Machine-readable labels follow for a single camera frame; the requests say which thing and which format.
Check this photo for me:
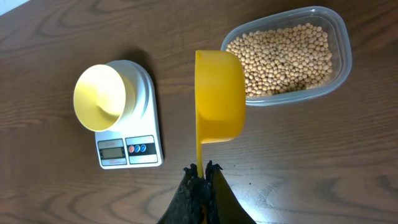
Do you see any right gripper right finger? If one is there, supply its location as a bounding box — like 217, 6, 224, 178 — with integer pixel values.
205, 161, 256, 224

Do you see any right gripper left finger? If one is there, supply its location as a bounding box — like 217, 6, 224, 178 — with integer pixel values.
157, 164, 205, 224

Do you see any yellow measuring scoop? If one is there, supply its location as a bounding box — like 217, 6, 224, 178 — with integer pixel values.
195, 50, 246, 178

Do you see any pale yellow plastic bowl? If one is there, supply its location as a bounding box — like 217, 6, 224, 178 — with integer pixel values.
73, 65, 136, 132

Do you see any white digital kitchen scale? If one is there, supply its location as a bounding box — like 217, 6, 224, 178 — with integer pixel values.
95, 60, 164, 169

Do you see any pile of soybeans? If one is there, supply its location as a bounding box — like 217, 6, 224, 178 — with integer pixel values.
226, 23, 333, 98

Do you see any clear plastic container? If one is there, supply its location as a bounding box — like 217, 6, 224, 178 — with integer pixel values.
221, 6, 353, 106

